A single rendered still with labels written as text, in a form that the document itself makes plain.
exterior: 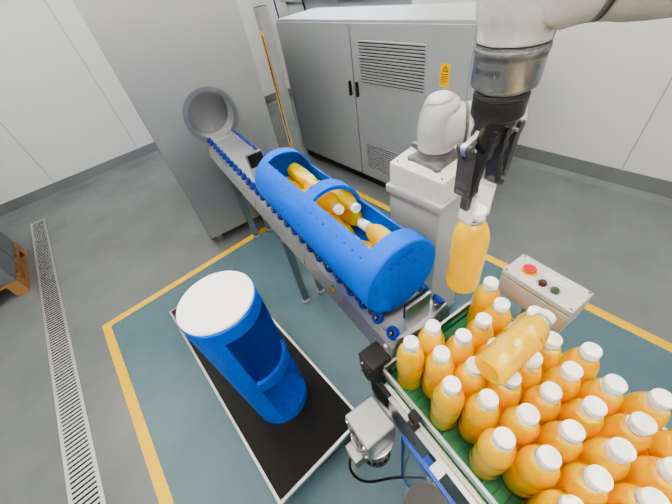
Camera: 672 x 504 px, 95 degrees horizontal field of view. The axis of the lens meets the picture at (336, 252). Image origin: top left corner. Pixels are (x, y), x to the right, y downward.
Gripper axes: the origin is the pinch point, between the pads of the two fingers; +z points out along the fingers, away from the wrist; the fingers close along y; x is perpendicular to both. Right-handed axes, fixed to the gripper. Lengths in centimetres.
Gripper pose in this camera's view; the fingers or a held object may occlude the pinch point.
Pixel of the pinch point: (476, 203)
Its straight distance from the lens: 64.6
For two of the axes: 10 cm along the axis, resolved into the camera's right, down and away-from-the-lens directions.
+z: 1.4, 7.0, 7.0
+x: 5.3, 5.5, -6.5
